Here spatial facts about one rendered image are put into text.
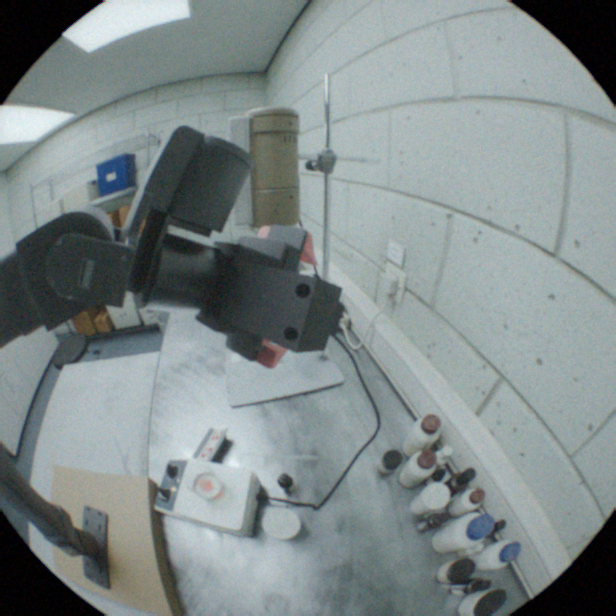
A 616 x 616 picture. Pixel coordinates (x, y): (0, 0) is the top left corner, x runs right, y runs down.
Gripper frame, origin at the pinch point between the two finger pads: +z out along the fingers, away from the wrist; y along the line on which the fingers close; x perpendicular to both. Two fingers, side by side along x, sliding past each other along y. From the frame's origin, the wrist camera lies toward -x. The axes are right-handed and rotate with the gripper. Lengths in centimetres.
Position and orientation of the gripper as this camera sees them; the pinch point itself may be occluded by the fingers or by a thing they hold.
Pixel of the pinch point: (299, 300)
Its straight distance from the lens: 31.3
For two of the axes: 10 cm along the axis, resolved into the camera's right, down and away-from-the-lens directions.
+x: -8.1, -2.6, 5.3
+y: 2.7, -9.6, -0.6
